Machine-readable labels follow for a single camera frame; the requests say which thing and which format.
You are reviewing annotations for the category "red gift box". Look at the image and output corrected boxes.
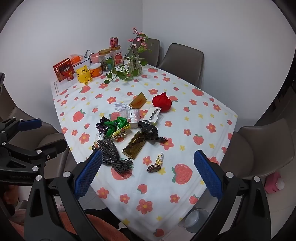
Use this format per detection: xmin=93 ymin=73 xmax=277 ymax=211
xmin=53 ymin=58 xmax=73 ymax=82

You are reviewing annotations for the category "purple snack wrapper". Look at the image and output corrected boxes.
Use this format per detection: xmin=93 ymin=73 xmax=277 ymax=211
xmin=96 ymin=117 xmax=109 ymax=133

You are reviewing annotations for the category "plastic jar with red label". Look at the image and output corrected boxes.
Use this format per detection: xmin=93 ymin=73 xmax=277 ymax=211
xmin=109 ymin=46 xmax=123 ymax=67

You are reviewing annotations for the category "green snack wrapper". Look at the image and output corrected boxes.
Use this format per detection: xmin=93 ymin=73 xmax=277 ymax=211
xmin=105 ymin=117 xmax=129 ymax=137

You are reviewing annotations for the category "clear plastic wrapper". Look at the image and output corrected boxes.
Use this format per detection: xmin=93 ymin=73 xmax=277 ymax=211
xmin=115 ymin=103 xmax=130 ymax=114

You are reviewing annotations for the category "yellow and red wrapper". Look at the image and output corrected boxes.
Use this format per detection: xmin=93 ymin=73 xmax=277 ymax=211
xmin=112 ymin=123 xmax=132 ymax=142

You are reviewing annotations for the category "orange and white tub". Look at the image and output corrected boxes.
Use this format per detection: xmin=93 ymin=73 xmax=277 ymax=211
xmin=88 ymin=63 xmax=103 ymax=78

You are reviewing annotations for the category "glass vase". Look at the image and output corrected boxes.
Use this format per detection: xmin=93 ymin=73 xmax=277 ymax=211
xmin=127 ymin=55 xmax=142 ymax=77

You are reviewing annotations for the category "pink flower branch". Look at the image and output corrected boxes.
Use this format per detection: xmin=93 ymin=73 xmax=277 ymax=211
xmin=128 ymin=27 xmax=148 ymax=58

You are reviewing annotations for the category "red cloth pouch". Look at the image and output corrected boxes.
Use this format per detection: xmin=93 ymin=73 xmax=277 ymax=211
xmin=152 ymin=92 xmax=172 ymax=113

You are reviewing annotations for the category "clear blister pack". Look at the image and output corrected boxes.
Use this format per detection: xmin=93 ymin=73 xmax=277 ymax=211
xmin=126 ymin=108 xmax=140 ymax=123

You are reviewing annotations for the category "white and orange snack bag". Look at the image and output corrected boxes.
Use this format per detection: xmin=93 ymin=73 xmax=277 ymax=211
xmin=92 ymin=133 xmax=104 ymax=151

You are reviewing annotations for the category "gold foil packet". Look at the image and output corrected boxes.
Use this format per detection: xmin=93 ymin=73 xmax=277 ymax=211
xmin=129 ymin=92 xmax=147 ymax=109

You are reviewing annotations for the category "black plastic bag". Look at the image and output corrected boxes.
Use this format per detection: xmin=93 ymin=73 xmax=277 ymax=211
xmin=138 ymin=121 xmax=168 ymax=144

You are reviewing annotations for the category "pink plush toy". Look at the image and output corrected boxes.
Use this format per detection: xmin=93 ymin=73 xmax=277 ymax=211
xmin=264 ymin=171 xmax=285 ymax=194

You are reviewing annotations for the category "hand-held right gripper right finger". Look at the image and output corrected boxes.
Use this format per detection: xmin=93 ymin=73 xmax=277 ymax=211
xmin=192 ymin=149 xmax=271 ymax=241

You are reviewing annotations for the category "yellow tiger toy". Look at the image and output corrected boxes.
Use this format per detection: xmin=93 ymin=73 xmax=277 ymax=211
xmin=76 ymin=65 xmax=93 ymax=86

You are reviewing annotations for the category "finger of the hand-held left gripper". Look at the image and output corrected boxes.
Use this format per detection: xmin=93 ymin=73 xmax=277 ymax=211
xmin=0 ymin=139 xmax=68 ymax=171
xmin=0 ymin=118 xmax=42 ymax=145

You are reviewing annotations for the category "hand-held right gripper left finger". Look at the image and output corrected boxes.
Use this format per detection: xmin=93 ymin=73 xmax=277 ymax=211
xmin=24 ymin=150 xmax=103 ymax=241

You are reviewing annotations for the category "grey plastic waste bin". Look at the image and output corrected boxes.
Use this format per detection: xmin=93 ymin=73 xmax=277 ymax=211
xmin=184 ymin=208 xmax=210 ymax=233

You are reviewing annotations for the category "gold box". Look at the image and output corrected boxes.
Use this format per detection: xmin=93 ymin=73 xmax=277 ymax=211
xmin=122 ymin=131 xmax=151 ymax=160

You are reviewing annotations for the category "floral strawberry print tablecloth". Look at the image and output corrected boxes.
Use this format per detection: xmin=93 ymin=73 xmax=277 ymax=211
xmin=53 ymin=64 xmax=238 ymax=237

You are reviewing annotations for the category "green vine plant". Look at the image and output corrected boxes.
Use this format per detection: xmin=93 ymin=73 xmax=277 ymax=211
xmin=104 ymin=59 xmax=148 ymax=84

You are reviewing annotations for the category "white card packaging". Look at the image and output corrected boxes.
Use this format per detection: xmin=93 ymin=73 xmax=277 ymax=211
xmin=143 ymin=107 xmax=162 ymax=122

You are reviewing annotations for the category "grey chair near right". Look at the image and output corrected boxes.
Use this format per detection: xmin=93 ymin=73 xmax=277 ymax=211
xmin=217 ymin=119 xmax=287 ymax=183

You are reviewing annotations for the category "black tassel bundle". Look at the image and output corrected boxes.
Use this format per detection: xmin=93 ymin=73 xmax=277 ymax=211
xmin=97 ymin=138 xmax=134 ymax=175

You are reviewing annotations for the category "person's pink fleece garment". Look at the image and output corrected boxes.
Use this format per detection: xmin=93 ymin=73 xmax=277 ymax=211
xmin=60 ymin=209 xmax=126 ymax=241

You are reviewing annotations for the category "glass jar with bamboo lid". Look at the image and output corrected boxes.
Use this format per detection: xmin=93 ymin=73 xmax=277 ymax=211
xmin=98 ymin=48 xmax=111 ymax=72

